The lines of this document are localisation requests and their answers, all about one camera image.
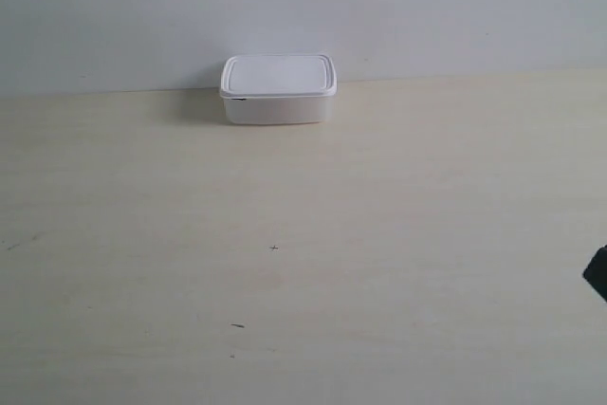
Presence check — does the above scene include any white lidded plastic container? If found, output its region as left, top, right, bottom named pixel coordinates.
left=219, top=54, right=338, bottom=125

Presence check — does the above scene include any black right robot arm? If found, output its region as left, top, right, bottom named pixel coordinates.
left=582, top=246, right=607, bottom=302

